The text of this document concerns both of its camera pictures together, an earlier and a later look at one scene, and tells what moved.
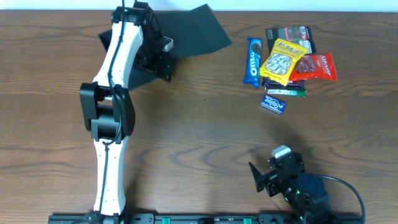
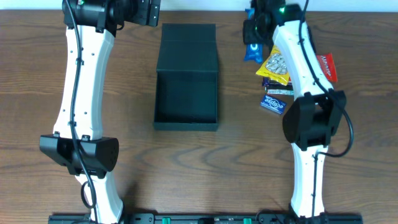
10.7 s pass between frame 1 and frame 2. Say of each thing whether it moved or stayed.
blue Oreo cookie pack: moved
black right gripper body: moved
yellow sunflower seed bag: stayed
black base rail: stayed
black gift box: moved
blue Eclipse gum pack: stayed
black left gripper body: moved
